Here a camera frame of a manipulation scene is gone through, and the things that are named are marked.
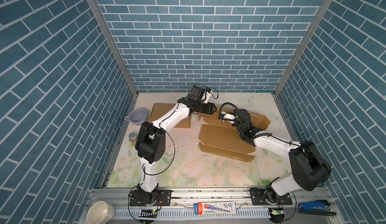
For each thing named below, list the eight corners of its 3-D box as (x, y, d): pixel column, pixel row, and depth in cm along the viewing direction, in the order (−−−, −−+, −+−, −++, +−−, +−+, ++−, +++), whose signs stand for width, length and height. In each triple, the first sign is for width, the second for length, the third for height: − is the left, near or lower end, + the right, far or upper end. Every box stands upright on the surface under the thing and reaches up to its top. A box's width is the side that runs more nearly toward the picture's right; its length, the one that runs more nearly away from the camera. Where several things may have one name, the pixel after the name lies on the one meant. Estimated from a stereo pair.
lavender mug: (128, 125, 103) (124, 119, 98) (132, 114, 110) (129, 108, 104) (146, 125, 103) (143, 119, 98) (149, 114, 110) (147, 108, 104)
